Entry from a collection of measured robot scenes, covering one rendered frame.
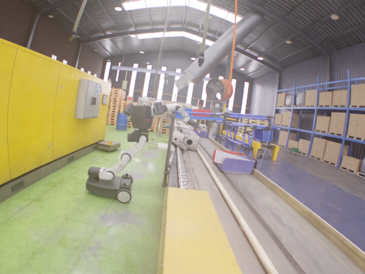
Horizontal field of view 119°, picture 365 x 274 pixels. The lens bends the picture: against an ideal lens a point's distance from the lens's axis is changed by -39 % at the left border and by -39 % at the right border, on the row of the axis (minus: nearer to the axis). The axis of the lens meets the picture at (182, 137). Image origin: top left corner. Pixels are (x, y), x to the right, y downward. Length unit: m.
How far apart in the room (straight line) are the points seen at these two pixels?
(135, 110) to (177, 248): 1.84
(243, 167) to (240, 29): 10.15
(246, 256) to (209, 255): 0.23
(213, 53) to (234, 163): 8.80
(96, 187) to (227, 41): 9.81
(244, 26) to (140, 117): 10.13
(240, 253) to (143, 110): 1.83
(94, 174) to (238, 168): 1.83
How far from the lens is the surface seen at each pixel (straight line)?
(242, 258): 0.73
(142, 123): 2.17
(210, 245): 0.59
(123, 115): 9.02
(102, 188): 2.40
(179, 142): 2.32
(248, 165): 1.76
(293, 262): 0.82
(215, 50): 10.22
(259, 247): 0.76
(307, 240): 0.99
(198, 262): 0.53
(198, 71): 9.66
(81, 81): 3.64
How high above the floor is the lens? 1.23
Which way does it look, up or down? 7 degrees down
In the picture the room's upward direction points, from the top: 9 degrees clockwise
